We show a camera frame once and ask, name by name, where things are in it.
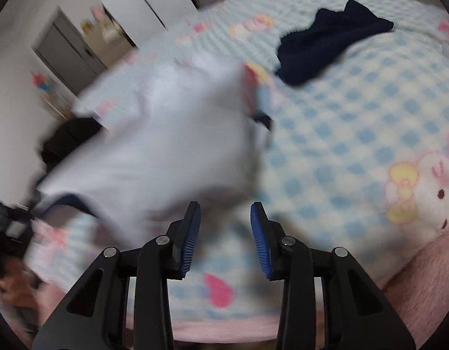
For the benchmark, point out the person's left hand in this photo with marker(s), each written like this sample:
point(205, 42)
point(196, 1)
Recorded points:
point(13, 284)

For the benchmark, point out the colourful toy figure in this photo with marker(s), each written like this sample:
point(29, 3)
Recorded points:
point(42, 80)

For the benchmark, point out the white shirt with navy trim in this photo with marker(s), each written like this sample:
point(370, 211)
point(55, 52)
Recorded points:
point(166, 135)

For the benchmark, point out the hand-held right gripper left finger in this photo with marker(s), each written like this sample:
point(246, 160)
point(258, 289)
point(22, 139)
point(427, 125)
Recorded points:
point(191, 233)

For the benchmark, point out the black cloth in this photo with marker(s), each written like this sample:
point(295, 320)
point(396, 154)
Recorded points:
point(69, 142)

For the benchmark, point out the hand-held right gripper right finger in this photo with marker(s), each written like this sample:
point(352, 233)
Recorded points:
point(259, 233)

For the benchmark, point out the grey door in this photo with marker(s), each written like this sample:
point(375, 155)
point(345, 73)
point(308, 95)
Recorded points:
point(67, 51)

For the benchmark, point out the pink bed sheet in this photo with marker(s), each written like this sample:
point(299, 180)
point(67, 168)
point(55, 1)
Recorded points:
point(421, 284)

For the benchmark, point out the navy knitted garment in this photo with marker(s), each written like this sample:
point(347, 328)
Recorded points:
point(319, 43)

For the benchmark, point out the cluttered white shelf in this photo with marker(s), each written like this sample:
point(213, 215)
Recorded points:
point(107, 25)

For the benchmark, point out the blue checkered printed blanket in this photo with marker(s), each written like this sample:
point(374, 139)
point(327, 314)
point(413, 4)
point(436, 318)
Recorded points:
point(356, 116)

